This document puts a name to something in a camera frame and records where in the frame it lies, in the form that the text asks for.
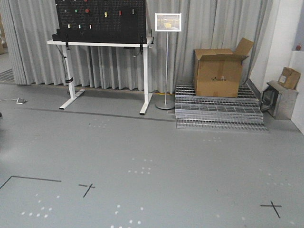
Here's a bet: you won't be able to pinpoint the white standing desk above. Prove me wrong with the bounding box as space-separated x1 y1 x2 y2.
46 35 155 116

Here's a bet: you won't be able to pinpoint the large open cardboard box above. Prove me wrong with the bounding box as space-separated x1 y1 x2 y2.
193 38 254 98

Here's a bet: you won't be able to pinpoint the stacked metal floor gratings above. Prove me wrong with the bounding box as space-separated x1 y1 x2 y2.
175 85 268 133

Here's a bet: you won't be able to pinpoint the sign stand with picture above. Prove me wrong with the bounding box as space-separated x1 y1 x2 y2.
155 13 182 110

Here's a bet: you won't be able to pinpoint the black pegboard panel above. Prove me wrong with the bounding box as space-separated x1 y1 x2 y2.
52 0 147 44

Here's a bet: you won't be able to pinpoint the grey curtain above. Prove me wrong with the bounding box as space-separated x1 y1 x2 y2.
0 0 274 93

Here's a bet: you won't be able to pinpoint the grey foot pedal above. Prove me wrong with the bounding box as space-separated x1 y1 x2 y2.
16 98 27 105

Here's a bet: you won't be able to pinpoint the small cardboard box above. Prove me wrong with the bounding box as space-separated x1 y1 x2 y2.
278 67 301 89

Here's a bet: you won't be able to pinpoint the stainless steel enclosure box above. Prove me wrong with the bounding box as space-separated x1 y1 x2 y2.
260 80 298 120

